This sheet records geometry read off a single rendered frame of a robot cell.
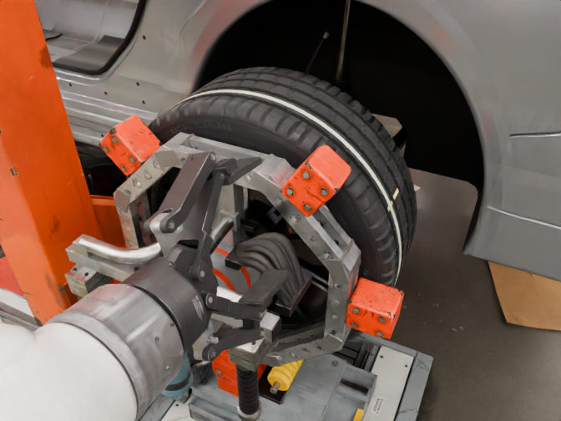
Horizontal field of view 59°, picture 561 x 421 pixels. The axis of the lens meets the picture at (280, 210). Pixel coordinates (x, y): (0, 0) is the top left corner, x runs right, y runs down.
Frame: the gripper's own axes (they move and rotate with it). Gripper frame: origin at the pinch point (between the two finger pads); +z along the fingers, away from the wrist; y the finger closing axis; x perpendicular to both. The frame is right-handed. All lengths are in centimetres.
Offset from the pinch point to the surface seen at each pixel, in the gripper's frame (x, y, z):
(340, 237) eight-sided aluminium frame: 5.3, -17.2, 33.3
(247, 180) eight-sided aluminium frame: 18.0, -3.2, 27.7
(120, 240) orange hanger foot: 74, -22, 46
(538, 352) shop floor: -22, -113, 133
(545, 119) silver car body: -29, -7, 65
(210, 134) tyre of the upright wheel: 28.3, 4.6, 35.3
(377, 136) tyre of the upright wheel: 1, -4, 53
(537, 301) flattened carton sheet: -23, -106, 159
